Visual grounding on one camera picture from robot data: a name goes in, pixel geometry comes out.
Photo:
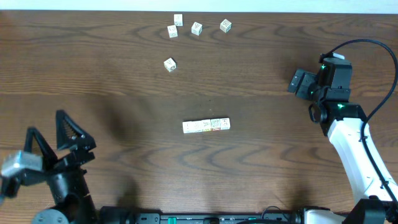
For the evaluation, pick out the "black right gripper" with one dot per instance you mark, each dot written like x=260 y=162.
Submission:
x=308 y=79

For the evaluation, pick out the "wooden block green side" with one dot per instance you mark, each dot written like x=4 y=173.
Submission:
x=196 y=28

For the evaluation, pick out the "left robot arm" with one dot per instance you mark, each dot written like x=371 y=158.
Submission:
x=67 y=212

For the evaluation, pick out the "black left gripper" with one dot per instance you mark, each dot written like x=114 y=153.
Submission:
x=61 y=162

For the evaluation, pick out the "wooden block red side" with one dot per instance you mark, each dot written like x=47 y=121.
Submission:
x=215 y=124

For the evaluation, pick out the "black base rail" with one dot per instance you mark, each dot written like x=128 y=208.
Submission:
x=121 y=215

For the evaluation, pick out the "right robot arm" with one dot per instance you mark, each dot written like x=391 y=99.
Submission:
x=343 y=123

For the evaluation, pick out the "wooden block yellow side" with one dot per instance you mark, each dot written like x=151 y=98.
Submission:
x=225 y=123

